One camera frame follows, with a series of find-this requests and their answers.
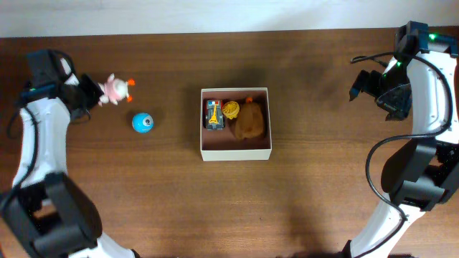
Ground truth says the pink white duck toy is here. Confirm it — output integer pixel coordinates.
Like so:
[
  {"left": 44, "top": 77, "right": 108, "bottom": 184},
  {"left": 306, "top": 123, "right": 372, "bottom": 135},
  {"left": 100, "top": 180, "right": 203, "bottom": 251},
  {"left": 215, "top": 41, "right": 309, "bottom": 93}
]
[{"left": 98, "top": 74, "right": 136, "bottom": 106}]

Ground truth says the blue ball toy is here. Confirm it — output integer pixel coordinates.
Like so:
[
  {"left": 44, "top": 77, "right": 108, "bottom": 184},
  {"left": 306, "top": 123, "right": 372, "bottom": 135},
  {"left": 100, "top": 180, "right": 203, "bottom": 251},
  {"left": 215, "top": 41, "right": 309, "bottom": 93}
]
[{"left": 132, "top": 113, "right": 154, "bottom": 133}]

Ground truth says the brown plush toy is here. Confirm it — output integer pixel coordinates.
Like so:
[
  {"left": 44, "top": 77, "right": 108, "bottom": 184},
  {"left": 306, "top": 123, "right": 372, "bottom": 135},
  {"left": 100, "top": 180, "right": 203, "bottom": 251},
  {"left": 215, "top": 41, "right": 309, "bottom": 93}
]
[{"left": 235, "top": 96, "right": 266, "bottom": 141}]

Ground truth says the yellow ball toy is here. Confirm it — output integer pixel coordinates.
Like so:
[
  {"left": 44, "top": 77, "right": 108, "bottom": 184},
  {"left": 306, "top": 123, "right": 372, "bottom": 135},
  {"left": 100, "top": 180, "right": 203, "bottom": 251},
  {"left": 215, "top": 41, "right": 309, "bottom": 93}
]
[{"left": 222, "top": 101, "right": 240, "bottom": 120}]

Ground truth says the grey toy car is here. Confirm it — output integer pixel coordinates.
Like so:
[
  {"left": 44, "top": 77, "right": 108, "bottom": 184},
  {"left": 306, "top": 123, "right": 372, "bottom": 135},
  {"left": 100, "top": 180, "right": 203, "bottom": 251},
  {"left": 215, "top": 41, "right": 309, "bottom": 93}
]
[{"left": 204, "top": 99, "right": 225, "bottom": 130}]

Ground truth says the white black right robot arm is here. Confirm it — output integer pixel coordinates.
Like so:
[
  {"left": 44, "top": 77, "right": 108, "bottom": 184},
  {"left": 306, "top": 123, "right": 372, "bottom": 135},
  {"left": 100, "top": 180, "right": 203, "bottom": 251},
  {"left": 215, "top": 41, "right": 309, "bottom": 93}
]
[{"left": 341, "top": 21, "right": 458, "bottom": 257}]

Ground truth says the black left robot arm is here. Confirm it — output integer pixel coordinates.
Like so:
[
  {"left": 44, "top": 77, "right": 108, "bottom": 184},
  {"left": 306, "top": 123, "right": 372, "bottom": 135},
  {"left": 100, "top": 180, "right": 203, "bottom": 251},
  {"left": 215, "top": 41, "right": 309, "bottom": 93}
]
[{"left": 1, "top": 49, "right": 138, "bottom": 258}]

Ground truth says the beige cardboard box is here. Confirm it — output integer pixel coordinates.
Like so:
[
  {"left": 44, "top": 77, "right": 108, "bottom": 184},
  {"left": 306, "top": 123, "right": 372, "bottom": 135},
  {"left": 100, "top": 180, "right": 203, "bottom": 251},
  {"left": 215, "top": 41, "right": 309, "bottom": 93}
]
[{"left": 199, "top": 87, "right": 273, "bottom": 161}]

